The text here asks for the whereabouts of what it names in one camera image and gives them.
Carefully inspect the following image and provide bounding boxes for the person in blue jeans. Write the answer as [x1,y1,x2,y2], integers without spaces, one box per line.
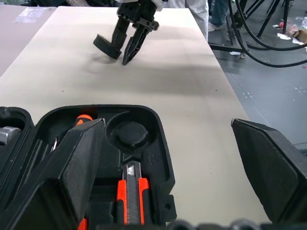
[208,0,230,32]

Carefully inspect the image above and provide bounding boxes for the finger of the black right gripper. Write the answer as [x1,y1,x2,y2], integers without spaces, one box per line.
[112,18,130,52]
[122,23,151,66]

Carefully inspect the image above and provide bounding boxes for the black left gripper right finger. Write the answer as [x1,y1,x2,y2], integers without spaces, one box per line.
[231,118,307,225]

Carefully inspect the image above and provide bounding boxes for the person in white trousers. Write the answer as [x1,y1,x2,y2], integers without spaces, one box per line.
[184,0,209,42]

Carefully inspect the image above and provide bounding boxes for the black tape roll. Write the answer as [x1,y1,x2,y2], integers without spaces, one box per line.
[93,34,122,60]

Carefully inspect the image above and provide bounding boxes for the pale grey table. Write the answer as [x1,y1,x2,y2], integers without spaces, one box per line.
[0,4,58,77]

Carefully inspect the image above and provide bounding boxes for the brown cardboard box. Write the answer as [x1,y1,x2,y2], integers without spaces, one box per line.
[292,29,307,44]

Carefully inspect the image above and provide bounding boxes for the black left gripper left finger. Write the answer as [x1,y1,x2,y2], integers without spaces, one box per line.
[3,117,106,230]

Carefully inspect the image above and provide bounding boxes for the black metal stand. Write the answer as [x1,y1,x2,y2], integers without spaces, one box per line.
[257,0,290,37]

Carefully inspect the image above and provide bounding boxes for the thick black cable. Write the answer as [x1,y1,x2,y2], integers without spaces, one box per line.
[237,0,307,51]
[227,0,307,68]

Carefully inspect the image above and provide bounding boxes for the black plastic tool case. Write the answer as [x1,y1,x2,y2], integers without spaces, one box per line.
[0,104,177,230]

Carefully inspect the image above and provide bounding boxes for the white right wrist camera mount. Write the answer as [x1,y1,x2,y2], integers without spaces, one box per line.
[153,0,168,12]

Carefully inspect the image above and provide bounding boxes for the orange and black utility knife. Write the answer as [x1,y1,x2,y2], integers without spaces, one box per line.
[116,161,150,226]

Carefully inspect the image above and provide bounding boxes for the orange and black screwdriver handle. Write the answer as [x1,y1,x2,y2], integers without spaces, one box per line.
[75,114,94,127]

